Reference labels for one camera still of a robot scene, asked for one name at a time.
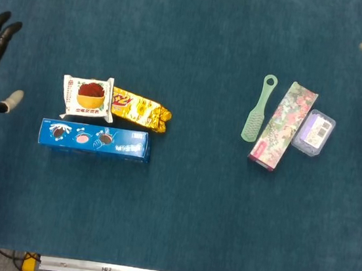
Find blue Oreo cookie box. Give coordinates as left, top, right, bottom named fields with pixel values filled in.
left=37, top=117, right=154, bottom=164

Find white snack pouch red picture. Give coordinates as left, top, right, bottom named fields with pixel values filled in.
left=58, top=72, right=119, bottom=125

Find long floral print box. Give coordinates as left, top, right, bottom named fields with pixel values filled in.
left=246, top=77, right=321, bottom=177

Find black floor cable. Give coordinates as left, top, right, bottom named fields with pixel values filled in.
left=0, top=247, right=26, bottom=271

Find mint green plastic brush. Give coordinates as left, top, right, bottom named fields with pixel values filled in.
left=240, top=71, right=279, bottom=145

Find clear plastic box purple contents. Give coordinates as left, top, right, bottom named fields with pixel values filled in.
left=289, top=106, right=338, bottom=160

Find teal felt table cover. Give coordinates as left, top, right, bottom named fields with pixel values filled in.
left=0, top=0, right=362, bottom=271

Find gold foil snack packet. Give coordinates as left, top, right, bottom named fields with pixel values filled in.
left=108, top=86, right=176, bottom=135

